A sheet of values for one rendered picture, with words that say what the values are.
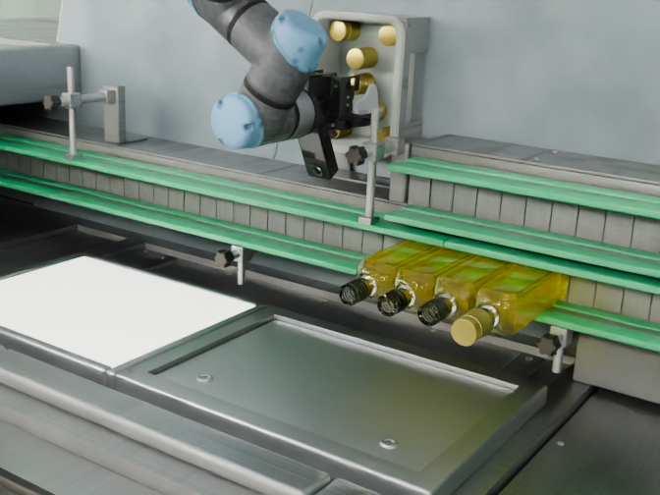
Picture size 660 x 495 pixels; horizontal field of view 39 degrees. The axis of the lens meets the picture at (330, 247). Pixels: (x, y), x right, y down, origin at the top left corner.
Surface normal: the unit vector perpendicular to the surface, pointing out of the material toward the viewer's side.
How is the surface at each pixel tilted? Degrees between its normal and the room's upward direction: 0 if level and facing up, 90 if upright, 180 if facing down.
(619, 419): 90
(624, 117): 0
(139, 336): 90
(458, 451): 90
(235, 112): 1
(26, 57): 90
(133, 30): 0
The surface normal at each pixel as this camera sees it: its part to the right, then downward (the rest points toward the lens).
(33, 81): 0.83, 0.20
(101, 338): 0.04, -0.96
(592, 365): -0.55, 0.22
